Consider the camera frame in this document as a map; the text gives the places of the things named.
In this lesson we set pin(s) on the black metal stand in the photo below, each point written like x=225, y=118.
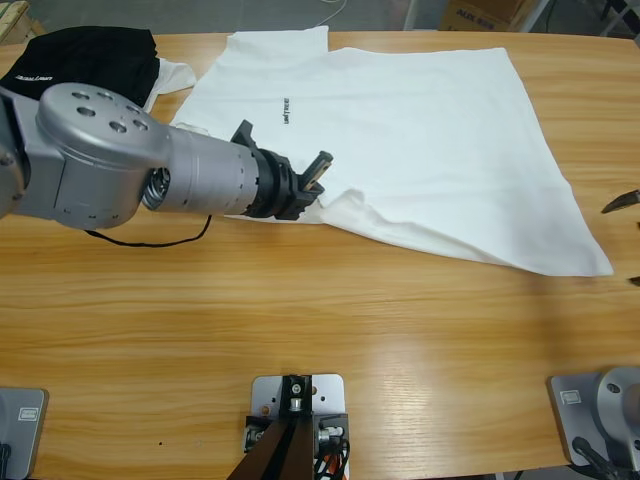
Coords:
x=620, y=15

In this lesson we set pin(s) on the folded black t-shirt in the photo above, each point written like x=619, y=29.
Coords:
x=100, y=55

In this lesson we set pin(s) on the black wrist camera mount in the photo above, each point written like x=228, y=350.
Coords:
x=245, y=134

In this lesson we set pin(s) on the white t-shirt with black logo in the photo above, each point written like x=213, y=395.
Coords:
x=425, y=125

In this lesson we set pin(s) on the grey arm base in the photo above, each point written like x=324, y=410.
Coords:
x=25, y=435
x=570, y=415

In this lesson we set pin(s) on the wooden pallet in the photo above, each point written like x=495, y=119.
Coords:
x=20, y=20

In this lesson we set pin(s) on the white metal post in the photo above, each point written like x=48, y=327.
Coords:
x=412, y=15
x=537, y=17

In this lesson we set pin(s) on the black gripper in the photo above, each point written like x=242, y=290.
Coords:
x=277, y=190

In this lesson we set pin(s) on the cardboard box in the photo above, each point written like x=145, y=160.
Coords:
x=475, y=15

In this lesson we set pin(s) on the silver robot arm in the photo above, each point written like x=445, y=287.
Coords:
x=100, y=165

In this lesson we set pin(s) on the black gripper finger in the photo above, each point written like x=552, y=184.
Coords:
x=636, y=281
x=625, y=202

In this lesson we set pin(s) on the folded white t-shirt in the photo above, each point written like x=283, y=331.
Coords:
x=175, y=75

